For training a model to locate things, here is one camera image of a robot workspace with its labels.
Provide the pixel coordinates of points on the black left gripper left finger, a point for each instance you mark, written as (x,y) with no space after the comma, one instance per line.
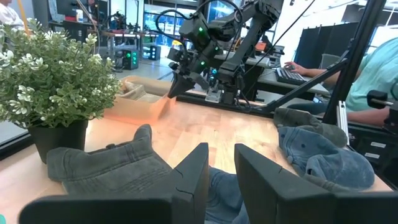
(189,186)

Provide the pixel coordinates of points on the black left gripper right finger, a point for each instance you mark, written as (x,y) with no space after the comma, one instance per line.
(264,193)

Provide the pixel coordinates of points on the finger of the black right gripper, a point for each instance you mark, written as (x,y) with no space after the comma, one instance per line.
(189,85)
(176,87)

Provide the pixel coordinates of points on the blue denim cap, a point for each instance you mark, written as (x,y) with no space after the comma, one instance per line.
(224,196)
(326,161)

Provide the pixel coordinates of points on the beige cotton cap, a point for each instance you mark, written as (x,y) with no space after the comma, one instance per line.
(136,93)

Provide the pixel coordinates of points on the olive grey cotton cap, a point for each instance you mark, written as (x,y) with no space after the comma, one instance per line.
(298,119)

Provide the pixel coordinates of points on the dark grey cotton cap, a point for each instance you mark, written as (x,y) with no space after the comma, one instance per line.
(109,168)

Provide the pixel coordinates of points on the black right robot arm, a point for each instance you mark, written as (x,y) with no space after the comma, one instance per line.
(245,49)

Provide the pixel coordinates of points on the orange plastic bin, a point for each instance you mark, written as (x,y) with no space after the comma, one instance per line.
(136,112)

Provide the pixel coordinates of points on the black computer with green lights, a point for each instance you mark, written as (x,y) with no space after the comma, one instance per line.
(129,59)

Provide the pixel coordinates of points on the grey office desk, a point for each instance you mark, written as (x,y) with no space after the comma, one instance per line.
(270,84)

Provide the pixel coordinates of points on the black computer keyboard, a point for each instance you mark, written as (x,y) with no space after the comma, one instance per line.
(289,76)

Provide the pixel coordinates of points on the black drawer cabinet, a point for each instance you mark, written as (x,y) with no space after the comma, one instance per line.
(373,161)

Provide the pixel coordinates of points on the green artificial plant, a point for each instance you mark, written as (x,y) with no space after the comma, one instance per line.
(53,77)

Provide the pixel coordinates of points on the black plant pot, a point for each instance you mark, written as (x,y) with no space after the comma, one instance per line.
(59,140)

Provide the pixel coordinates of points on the black room divider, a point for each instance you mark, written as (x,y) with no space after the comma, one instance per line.
(326,43)

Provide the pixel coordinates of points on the person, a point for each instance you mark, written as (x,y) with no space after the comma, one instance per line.
(9,18)
(373,77)

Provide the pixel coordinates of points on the black frame rail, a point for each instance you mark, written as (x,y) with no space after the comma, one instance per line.
(199,101)
(12,146)

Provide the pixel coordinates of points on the black diagonal frame strut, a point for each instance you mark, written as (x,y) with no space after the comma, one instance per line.
(304,87)

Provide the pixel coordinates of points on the black mount knob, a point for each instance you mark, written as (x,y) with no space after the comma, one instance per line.
(377,99)

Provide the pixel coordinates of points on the black frame post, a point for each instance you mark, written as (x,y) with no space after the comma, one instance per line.
(351,62)

